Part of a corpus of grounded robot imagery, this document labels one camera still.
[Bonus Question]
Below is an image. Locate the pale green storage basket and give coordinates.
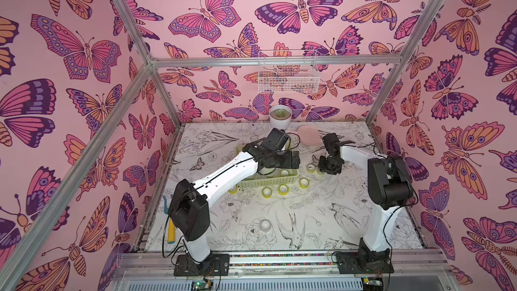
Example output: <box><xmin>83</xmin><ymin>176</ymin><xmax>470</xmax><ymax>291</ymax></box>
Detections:
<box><xmin>238</xmin><ymin>168</ymin><xmax>299</xmax><ymax>188</ymax></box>

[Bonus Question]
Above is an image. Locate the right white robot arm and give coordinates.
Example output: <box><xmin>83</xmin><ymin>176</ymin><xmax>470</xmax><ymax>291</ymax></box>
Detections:
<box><xmin>318</xmin><ymin>133</ymin><xmax>413</xmax><ymax>255</ymax></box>

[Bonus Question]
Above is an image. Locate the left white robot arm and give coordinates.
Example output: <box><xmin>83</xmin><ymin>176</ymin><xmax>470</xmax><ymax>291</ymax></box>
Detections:
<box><xmin>168</xmin><ymin>128</ymin><xmax>300</xmax><ymax>264</ymax></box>

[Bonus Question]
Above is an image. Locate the small clear tape roll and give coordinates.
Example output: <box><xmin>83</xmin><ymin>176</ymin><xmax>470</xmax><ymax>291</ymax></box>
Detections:
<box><xmin>260</xmin><ymin>219</ymin><xmax>272</xmax><ymax>232</ymax></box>

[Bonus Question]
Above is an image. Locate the pink plastic scoop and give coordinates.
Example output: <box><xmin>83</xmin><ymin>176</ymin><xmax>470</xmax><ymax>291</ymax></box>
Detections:
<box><xmin>296</xmin><ymin>125</ymin><xmax>322</xmax><ymax>146</ymax></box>

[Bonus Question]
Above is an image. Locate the white potted succulent plant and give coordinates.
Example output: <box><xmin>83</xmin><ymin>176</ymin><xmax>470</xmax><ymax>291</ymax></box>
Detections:
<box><xmin>269</xmin><ymin>105</ymin><xmax>292</xmax><ymax>131</ymax></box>

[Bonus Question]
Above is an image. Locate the white wire wall basket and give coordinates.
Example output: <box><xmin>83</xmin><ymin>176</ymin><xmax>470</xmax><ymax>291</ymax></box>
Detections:
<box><xmin>257</xmin><ymin>51</ymin><xmax>320</xmax><ymax>94</ymax></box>

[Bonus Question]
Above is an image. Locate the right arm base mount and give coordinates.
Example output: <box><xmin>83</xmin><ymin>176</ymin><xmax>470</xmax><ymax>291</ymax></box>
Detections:
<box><xmin>333</xmin><ymin>249</ymin><xmax>394</xmax><ymax>275</ymax></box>

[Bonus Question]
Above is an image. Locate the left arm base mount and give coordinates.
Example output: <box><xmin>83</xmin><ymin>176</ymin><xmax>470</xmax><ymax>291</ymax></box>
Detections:
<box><xmin>174</xmin><ymin>253</ymin><xmax>230</xmax><ymax>277</ymax></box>

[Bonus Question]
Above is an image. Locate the aluminium front rail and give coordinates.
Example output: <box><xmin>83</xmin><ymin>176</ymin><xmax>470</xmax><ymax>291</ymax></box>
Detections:
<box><xmin>113</xmin><ymin>249</ymin><xmax>460</xmax><ymax>290</ymax></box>

